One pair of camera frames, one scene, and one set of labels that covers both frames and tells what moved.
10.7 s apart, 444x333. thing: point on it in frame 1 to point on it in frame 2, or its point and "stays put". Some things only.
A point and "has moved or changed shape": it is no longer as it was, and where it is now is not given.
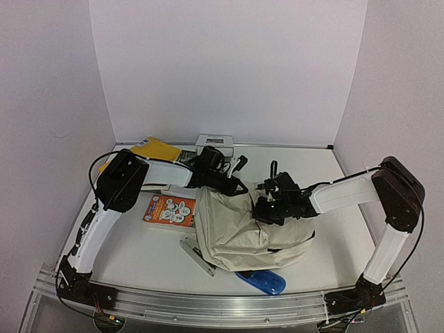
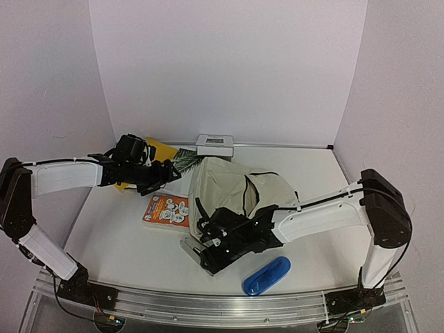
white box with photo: [223, 142] stays put
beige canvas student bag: [232, 239] has moved or changed shape
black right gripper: [265, 203] to [211, 239]
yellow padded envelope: [151, 148] stays put
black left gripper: [229, 189] to [158, 177]
